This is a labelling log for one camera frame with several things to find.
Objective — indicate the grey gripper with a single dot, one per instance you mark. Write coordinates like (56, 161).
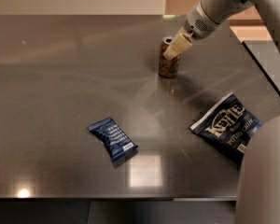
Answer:
(196, 24)

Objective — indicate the orange soda can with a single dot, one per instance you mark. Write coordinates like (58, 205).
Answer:
(167, 68)

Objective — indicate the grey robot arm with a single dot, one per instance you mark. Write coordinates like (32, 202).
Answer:
(258, 196)

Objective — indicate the grey side counter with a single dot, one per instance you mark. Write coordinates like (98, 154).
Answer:
(267, 57)

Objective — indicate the blue Kettle chips bag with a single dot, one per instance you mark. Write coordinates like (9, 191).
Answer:
(228, 126)

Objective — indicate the small blue snack packet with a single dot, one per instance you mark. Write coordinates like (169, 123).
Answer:
(115, 140)

